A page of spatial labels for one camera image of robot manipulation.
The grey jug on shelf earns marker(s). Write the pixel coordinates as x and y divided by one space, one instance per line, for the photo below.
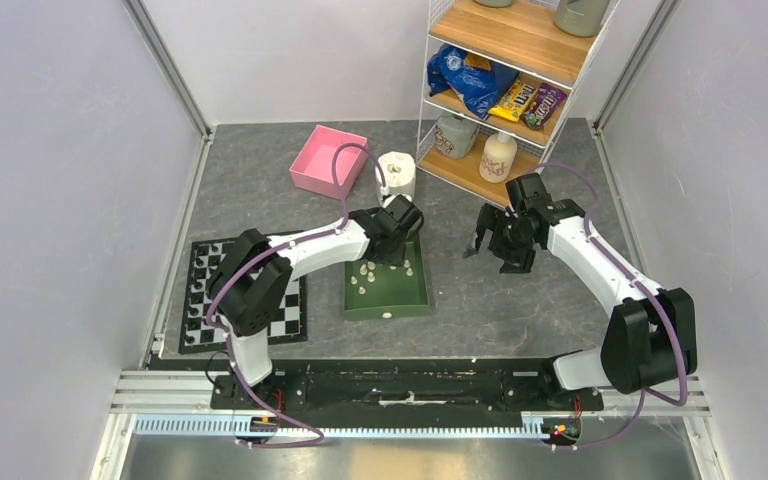
454 136

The grey green top bottle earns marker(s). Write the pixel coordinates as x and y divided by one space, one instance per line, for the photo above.
581 18

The white wire wooden shelf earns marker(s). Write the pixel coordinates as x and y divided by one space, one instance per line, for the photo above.
523 36

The cream soap bottle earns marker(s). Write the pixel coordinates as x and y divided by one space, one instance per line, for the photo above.
497 158

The black white chessboard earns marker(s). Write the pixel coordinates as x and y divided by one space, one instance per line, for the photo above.
288 326

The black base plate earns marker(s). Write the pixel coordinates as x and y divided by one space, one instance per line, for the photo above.
424 392

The blue plastic bag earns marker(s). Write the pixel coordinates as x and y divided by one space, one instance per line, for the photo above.
477 81

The green plastic tray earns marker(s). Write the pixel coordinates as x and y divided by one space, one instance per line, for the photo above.
401 290

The brown candy bag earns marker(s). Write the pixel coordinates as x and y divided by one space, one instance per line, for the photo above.
547 99

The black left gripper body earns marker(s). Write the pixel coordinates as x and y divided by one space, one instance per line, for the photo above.
395 256

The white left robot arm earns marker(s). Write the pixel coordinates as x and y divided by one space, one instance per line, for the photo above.
249 284

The white cable duct rail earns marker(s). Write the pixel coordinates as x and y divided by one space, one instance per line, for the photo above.
247 426

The pink plastic box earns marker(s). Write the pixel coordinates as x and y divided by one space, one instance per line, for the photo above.
312 167

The white toilet paper roll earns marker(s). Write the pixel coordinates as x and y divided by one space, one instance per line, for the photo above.
395 175

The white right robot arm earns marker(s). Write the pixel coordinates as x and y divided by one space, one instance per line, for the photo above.
650 339

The yellow candy bag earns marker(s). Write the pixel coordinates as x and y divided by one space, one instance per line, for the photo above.
514 101

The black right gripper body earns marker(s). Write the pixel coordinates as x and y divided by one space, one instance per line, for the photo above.
508 241

